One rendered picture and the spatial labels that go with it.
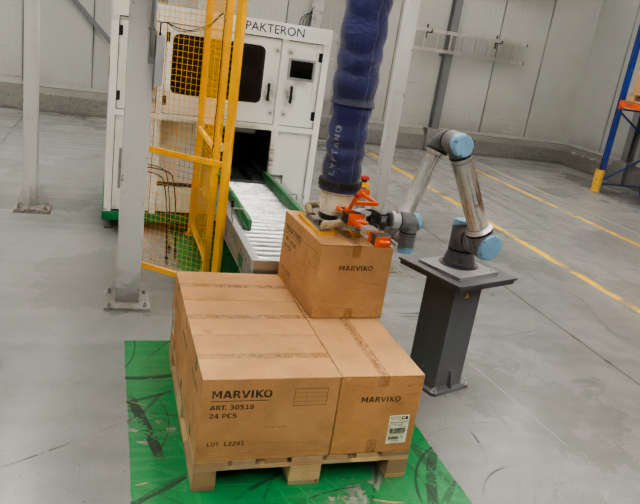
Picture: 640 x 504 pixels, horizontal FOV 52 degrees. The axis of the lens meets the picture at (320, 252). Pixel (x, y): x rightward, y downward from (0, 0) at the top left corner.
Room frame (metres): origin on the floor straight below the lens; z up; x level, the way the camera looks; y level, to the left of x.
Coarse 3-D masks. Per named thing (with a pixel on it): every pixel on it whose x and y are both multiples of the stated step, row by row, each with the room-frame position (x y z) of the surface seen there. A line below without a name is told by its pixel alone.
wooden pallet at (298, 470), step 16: (176, 368) 3.10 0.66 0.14; (176, 384) 3.15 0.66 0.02; (176, 400) 3.00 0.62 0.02; (192, 464) 2.37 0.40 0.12; (208, 464) 2.36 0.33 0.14; (224, 464) 2.38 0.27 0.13; (240, 464) 2.41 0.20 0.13; (256, 464) 2.43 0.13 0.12; (272, 464) 2.45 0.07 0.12; (288, 464) 2.48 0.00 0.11; (304, 464) 2.50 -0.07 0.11; (320, 464) 2.53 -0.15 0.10; (384, 464) 2.67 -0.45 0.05; (400, 464) 2.66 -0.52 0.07; (192, 480) 2.34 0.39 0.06; (208, 480) 2.36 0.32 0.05; (288, 480) 2.48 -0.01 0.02; (304, 480) 2.51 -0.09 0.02
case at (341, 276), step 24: (288, 216) 3.60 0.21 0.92; (288, 240) 3.55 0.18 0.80; (312, 240) 3.22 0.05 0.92; (336, 240) 3.20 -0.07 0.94; (360, 240) 3.27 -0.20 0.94; (288, 264) 3.50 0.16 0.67; (312, 264) 3.17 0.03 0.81; (336, 264) 3.13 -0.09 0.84; (360, 264) 3.18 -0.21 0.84; (384, 264) 3.24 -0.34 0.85; (288, 288) 3.45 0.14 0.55; (312, 288) 3.13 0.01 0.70; (336, 288) 3.14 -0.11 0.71; (360, 288) 3.19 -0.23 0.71; (384, 288) 3.25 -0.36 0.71; (312, 312) 3.10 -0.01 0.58; (336, 312) 3.15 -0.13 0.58; (360, 312) 3.20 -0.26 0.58
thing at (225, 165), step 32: (160, 0) 4.58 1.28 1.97; (192, 0) 4.50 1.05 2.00; (192, 64) 4.49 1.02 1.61; (160, 96) 4.56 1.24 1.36; (192, 96) 4.49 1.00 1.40; (224, 96) 4.41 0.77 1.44; (192, 128) 4.47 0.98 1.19; (192, 160) 4.45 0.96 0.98; (224, 160) 4.36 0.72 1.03; (224, 192) 4.35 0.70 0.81; (224, 224) 4.39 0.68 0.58
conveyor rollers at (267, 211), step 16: (240, 192) 5.49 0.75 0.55; (256, 192) 5.62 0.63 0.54; (272, 192) 5.68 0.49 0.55; (256, 208) 5.08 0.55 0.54; (272, 208) 5.13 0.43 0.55; (240, 224) 4.58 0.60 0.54; (256, 224) 4.62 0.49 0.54; (272, 224) 4.67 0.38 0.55; (256, 240) 4.26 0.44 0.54; (272, 240) 4.30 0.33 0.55; (272, 256) 4.01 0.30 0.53
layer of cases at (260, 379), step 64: (192, 320) 2.87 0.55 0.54; (256, 320) 2.98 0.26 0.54; (320, 320) 3.09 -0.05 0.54; (192, 384) 2.57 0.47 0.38; (256, 384) 2.42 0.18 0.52; (320, 384) 2.51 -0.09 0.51; (384, 384) 2.61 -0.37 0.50; (192, 448) 2.42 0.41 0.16; (256, 448) 2.43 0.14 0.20; (320, 448) 2.53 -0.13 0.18; (384, 448) 2.63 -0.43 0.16
